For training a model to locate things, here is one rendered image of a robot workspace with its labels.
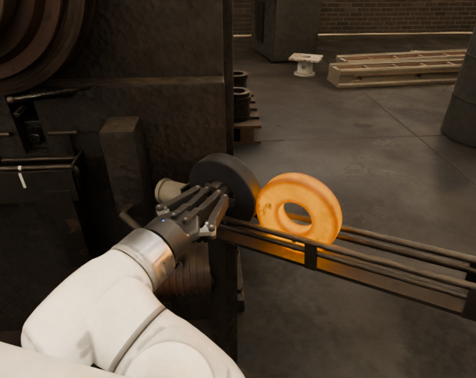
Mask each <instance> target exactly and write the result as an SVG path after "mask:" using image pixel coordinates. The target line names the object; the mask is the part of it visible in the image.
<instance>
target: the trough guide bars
mask: <svg viewBox="0 0 476 378"><path fill-rule="evenodd" d="M285 213H286V214H287V216H288V217H289V218H290V219H294V220H297V221H303V222H306V223H309V224H311V223H312V220H311V217H308V216H304V215H301V214H295V213H291V212H288V211H285ZM222 221H224V222H227V223H230V224H235V225H238V226H241V227H246V228H248V229H252V230H256V231H260V232H262V233H267V234H270V235H273V236H278V237H281V238H284V239H288V240H292V241H294V242H299V243H302V244H304V246H303V245H300V244H296V243H293V242H290V241H285V240H282V239H279V238H275V237H271V236H269V235H264V234H261V233H258V232H254V231H250V230H248V229H242V228H240V227H236V226H232V225H229V224H226V223H221V222H220V224H219V226H218V228H221V229H224V230H228V231H231V232H234V233H239V234H242V235H244V236H249V237H252V238H255V239H259V240H262V241H265V242H270V243H272V244H275V245H279V246H283V247H285V248H290V249H293V250H296V251H300V252H303V253H304V267H305V268H306V269H310V270H313V271H315V272H316V267H317V257H321V258H323V259H327V260H330V261H334V262H336V263H341V264H343V265H347V266H351V267H354V268H357V269H361V270H364V271H367V272H372V273H374V274H378V275H382V276H385V277H388V278H392V279H395V280H398V281H402V282H405V283H408V284H413V285H415V286H418V287H423V288H426V289H429V290H433V291H436V292H439V293H444V294H446V295H449V296H453V297H457V298H459V299H464V300H466V303H465V305H464V308H463V313H462V316H461V317H462V318H465V319H468V320H472V321H475V322H476V256H471V255H468V254H464V253H458V252H455V251H452V250H445V249H442V248H439V247H433V246H429V245H426V244H421V243H417V242H413V241H408V240H405V239H401V238H395V237H392V236H389V235H383V234H379V233H376V232H370V231H367V230H363V229H358V228H354V227H351V226H345V225H341V228H340V231H342V232H345V233H351V234H354V235H357V236H363V237H366V238H369V239H375V240H378V241H381V242H387V243H391V244H394V245H399V246H403V247H406V248H411V249H415V250H418V251H423V252H427V253H430V254H435V255H439V256H442V257H447V258H451V259H454V260H459V261H463V262H466V263H470V264H469V265H465V264H462V263H458V262H453V261H450V260H446V259H441V258H438V257H434V256H429V255H426V254H422V253H417V252H414V251H410V250H405V249H402V248H398V247H393V246H390V245H386V244H381V243H378V242H374V241H369V240H366V239H362V238H357V237H354V236H350V235H346V234H342V233H338V234H337V237H336V239H339V240H343V241H346V242H351V243H354V244H357V245H363V246H366V247H369V248H374V249H377V250H381V251H386V252H388V253H392V254H397V255H400V256H404V257H408V258H412V259H415V260H420V261H423V262H426V263H432V264H435V265H438V266H443V267H446V268H450V269H455V270H458V271H461V272H466V273H467V274H466V278H465V280H461V279H459V278H455V277H451V276H447V275H444V274H439V273H436V272H433V271H428V270H425V269H422V268H417V267H414V266H411V265H406V264H403V263H400V262H394V261H392V260H389V259H384V258H381V257H377V256H373V255H369V254H366V253H361V252H358V251H356V250H350V249H347V248H344V247H339V246H336V245H333V244H328V243H325V242H322V241H317V240H314V239H311V238H306V237H303V236H299V235H295V234H291V233H289V232H284V231H280V230H278V229H272V228H270V227H266V226H262V225H258V224H255V223H251V222H247V221H244V220H239V219H236V218H233V217H228V216H225V215H224V216H223V218H222ZM318 248H321V249H323V250H327V251H331V252H334V253H337V254H342V255H345V256H348V257H353V258H355V259H359V260H363V261H366V262H369V263H374V264H377V265H380V266H384V267H388V268H391V269H396V270H398V271H402V272H406V273H409V274H412V275H417V276H420V277H423V278H428V279H430V280H434V281H438V282H441V283H444V284H449V285H452V286H455V287H459V288H463V289H466V290H469V292H465V291H462V290H459V289H454V288H452V287H449V286H444V285H441V284H438V283H433V282H431V281H428V280H423V279H420V278H417V277H412V276H409V275H407V274H402V273H399V272H396V271H391V270H388V269H385V268H380V267H378V266H374V265H370V264H367V263H364V262H359V261H357V260H353V259H349V258H345V257H343V256H338V255H335V254H332V253H328V252H324V251H322V250H318Z"/></svg>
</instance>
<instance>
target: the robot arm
mask: <svg viewBox="0 0 476 378"><path fill-rule="evenodd" d="M230 192H231V189H230V187H229V186H228V185H227V184H225V183H223V182H222V181H218V180H215V181H213V182H212V183H211V184H210V183H205V187H201V186H200V185H196V186H195V187H192V188H191V189H189V190H187V191H185V192H183V193H182V194H180V195H178V196H177V197H175V198H173V199H171V200H170V201H168V202H164V203H161V204H158V205H156V206H155V208H156V212H157V217H156V218H155V219H154V220H152V221H151V222H150V223H149V224H147V225H146V226H145V227H144V228H143V229H142V228H139V229H135V230H134V231H132V232H131V233H130V234H129V235H127V236H126V237H125V238H123V239H122V240H121V241H120V242H119V243H118V244H116V245H114V246H113V247H112V248H111V249H110V250H109V251H107V252H106V253H105V254H103V255H102V256H99V257H97V258H94V259H92V260H90V261H89V262H87V263H86V264H85V265H83V266H81V267H80V268H78V269H77V270H76V271H75V272H74V273H73V274H71V275H70V276H69V277H67V278H66V279H65V280H64V281H63V282H62V283H60V284H59V285H58V286H57V287H56V288H55V289H54V290H53V291H52V292H51V293H50V294H49V295H48V296H47V297H46V298H45V299H44V300H43V301H42V302H41V303H40V304H39V305H38V307H37V308H36V309H35V310H34V311H33V313H32V314H31V315H30V316H29V318H28V319H27V320H26V321H25V323H24V326H23V327H22V334H21V344H22V347H18V346H14V345H10V344H8V343H3V342H0V378H245V377H244V375H243V374H242V372H241V370H240V369H239V367H238V366H237V364H236V363H235V362H234V361H233V360H232V359H231V358H230V357H229V356H228V355H227V354H226V353H225V352H224V351H223V350H222V349H221V348H219V346H218V345H216V344H215V343H214V342H213V341H212V340H210V339H209V338H208V337H207V336H205V335H204V334H203V333H201V331H200V330H198V329H197V328H195V327H194V326H193V325H191V324H189V322H187V321H186V320H184V319H182V318H180V317H179V316H176V315H175V314H174V313H173V312H171V311H170V310H168V309H167V308H166V307H164V306H163V305H162V304H161V303H160V302H159V301H158V299H157V298H156V297H155V295H154V294H153V292H154V291H155V290H156V289H157V288H158V287H159V285H161V284H162V282H163V281H164V280H165V279H166V278H167V277H168V276H169V275H170V274H171V273H172V272H173V270H174V268H175V262H176V261H177V260H178V259H179V258H180V257H181V256H182V255H183V254H184V253H185V252H186V250H187V249H188V247H189V246H190V244H191V243H192V242H194V241H196V240H198V239H199V238H200V236H209V238H210V239H215V238H216V230H217V228H218V226H219V224H220V222H221V220H222V218H223V216H224V215H225V213H226V210H227V209H228V207H229V197H228V194H229V193H230ZM194 193H196V195H194ZM210 213H211V216H210V217H209V219H208V222H205V225H204V227H203V228H200V226H201V225H202V224H203V221H204V219H206V218H207V216H209V215H210ZM93 363H94V364H96V365H97V366H98V367H100V368H102V369H104V370H101V369H97V368H95V367H90V366H91V365H92V364H93Z"/></svg>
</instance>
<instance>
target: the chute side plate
mask: <svg viewBox="0 0 476 378"><path fill-rule="evenodd" d="M18 173H21V175H22V178H23V180H24V182H25V186H26V188H24V187H23V185H22V182H21V180H20V177H19V174H18ZM45 191H70V193H71V196H72V199H73V201H78V200H80V198H79V194H78V191H77V188H76V183H75V181H74V178H73V173H72V171H71V169H63V170H39V171H18V172H0V204H3V203H40V202H48V201H47V198H46V194H45Z"/></svg>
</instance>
